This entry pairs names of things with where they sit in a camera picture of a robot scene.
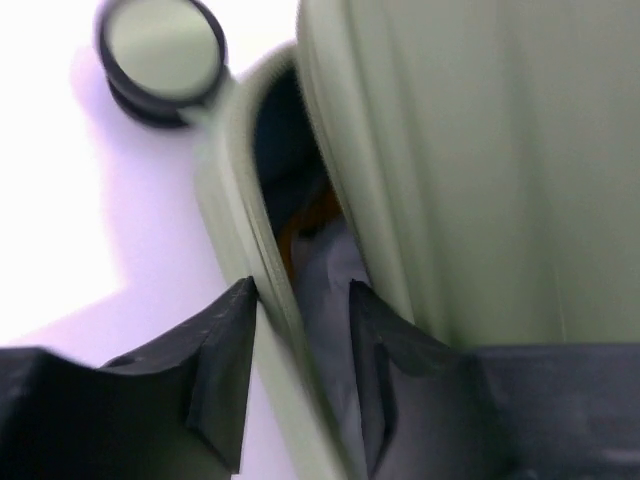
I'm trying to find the orange cloth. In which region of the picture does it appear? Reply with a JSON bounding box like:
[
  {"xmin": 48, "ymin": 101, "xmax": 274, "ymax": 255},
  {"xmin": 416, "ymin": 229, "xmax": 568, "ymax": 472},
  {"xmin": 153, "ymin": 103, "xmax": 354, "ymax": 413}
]
[{"xmin": 276, "ymin": 184, "xmax": 342, "ymax": 280}]

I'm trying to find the green suitcase blue lining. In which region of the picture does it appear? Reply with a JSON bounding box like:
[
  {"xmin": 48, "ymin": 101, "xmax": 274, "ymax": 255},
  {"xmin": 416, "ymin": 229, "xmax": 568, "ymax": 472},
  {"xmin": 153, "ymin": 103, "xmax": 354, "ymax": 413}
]
[{"xmin": 96, "ymin": 1, "xmax": 639, "ymax": 479}]

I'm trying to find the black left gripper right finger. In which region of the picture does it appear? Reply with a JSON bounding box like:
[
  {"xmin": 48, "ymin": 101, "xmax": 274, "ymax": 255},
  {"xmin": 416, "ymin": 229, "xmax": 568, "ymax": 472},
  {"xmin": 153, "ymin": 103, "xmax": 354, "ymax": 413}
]
[{"xmin": 349, "ymin": 281, "xmax": 639, "ymax": 479}]

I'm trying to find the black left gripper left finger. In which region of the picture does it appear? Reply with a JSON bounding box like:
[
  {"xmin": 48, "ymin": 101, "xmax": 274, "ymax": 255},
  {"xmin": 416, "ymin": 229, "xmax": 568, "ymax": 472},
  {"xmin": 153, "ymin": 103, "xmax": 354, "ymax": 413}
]
[{"xmin": 1, "ymin": 278, "xmax": 258, "ymax": 479}]

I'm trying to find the white plastic bag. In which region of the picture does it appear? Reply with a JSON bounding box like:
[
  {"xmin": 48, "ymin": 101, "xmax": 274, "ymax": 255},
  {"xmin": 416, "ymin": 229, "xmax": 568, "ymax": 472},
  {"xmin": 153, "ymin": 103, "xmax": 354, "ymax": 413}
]
[{"xmin": 293, "ymin": 217, "xmax": 369, "ymax": 479}]

